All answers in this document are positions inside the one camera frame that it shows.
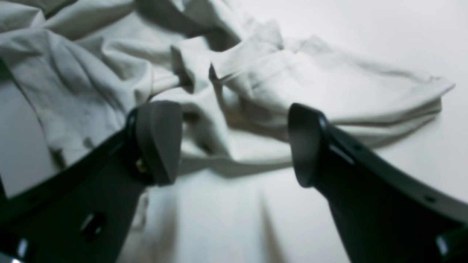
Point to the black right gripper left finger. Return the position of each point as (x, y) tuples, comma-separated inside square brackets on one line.
[(84, 213)]

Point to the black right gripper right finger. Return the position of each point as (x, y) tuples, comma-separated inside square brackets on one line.
[(382, 214)]

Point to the white t-shirt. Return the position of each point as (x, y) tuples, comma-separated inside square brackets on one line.
[(83, 65)]

